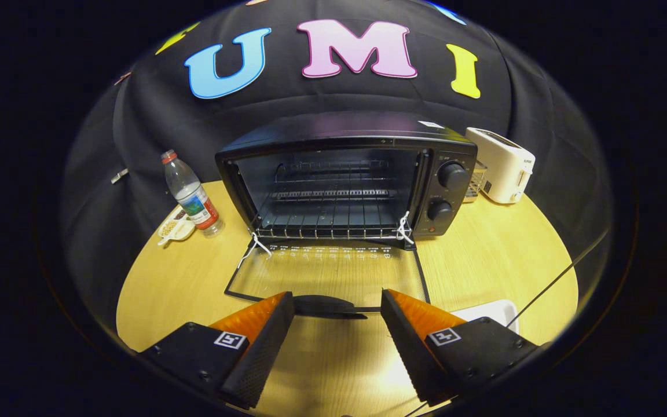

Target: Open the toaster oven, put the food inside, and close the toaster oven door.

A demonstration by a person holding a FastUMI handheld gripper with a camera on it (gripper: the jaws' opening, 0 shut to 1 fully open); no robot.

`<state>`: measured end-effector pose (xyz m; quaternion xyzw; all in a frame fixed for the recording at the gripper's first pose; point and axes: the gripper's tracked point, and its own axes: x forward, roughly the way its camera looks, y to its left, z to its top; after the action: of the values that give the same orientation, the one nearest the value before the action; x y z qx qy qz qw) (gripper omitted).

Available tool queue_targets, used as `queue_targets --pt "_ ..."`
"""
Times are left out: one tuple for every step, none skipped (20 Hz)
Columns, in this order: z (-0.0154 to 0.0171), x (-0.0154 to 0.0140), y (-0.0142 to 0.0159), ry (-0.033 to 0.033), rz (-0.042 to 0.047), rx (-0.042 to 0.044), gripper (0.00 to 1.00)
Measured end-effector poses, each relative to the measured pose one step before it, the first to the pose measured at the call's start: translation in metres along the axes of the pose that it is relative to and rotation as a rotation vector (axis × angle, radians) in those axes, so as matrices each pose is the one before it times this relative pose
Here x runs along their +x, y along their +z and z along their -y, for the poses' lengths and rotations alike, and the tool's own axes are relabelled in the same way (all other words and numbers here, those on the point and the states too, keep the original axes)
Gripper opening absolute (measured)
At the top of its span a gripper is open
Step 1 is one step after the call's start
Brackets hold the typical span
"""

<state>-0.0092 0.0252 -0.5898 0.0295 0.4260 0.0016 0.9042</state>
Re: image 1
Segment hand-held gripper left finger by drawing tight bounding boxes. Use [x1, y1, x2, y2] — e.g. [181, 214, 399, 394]
[137, 291, 295, 411]

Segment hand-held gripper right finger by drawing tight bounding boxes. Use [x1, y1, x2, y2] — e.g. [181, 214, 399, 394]
[380, 288, 543, 407]

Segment white square plate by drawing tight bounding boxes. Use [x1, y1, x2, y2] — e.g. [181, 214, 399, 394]
[452, 299, 519, 335]

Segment black toaster oven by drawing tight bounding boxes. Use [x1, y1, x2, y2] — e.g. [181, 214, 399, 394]
[215, 111, 478, 319]

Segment white bread toaster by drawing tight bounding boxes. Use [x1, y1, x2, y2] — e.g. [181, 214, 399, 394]
[466, 127, 536, 204]

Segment small white snack dish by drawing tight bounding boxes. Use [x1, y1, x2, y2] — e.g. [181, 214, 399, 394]
[157, 206, 196, 247]

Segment clear plastic water bottle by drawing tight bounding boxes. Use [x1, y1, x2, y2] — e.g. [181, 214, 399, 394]
[161, 149, 225, 238]

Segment white string tie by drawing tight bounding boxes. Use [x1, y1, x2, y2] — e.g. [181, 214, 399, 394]
[395, 211, 415, 245]
[236, 232, 273, 270]

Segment thin black cable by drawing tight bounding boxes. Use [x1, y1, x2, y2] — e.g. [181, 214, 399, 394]
[506, 229, 611, 328]

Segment small wire holder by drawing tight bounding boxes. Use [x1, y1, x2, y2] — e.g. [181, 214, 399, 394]
[464, 159, 488, 203]

